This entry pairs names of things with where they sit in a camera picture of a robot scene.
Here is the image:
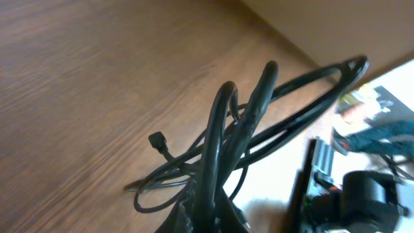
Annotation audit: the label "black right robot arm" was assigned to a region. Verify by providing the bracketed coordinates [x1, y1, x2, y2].
[284, 138, 413, 233]

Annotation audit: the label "person legs in jeans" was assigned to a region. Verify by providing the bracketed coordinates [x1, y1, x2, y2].
[332, 120, 413, 157]

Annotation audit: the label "black thick USB cable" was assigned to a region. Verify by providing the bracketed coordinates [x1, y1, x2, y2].
[124, 55, 370, 233]

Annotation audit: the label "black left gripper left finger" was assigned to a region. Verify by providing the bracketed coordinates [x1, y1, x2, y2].
[155, 191, 195, 233]

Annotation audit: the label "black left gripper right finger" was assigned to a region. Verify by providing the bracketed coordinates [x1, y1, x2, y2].
[216, 189, 248, 233]

